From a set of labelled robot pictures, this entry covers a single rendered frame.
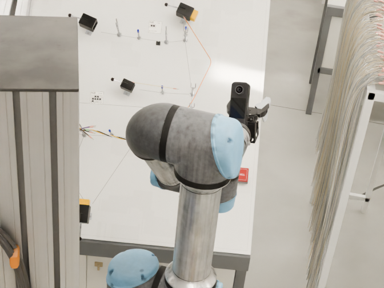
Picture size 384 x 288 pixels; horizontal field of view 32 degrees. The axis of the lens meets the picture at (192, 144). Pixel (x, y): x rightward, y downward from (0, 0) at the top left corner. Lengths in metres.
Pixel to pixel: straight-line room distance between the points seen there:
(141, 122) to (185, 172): 0.13
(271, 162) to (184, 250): 3.17
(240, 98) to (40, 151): 0.90
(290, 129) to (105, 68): 2.65
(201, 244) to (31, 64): 0.63
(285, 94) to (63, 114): 4.65
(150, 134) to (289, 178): 3.19
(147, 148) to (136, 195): 1.13
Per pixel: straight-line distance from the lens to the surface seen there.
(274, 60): 6.04
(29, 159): 0.92
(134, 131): 1.30
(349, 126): 2.47
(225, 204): 1.67
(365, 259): 3.92
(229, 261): 2.41
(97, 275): 2.57
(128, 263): 1.55
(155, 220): 2.40
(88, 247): 2.43
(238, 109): 1.72
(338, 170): 2.60
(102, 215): 2.42
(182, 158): 1.27
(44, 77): 0.89
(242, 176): 2.40
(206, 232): 1.39
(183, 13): 2.49
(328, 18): 4.91
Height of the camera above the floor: 2.43
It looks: 32 degrees down
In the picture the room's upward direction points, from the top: 6 degrees clockwise
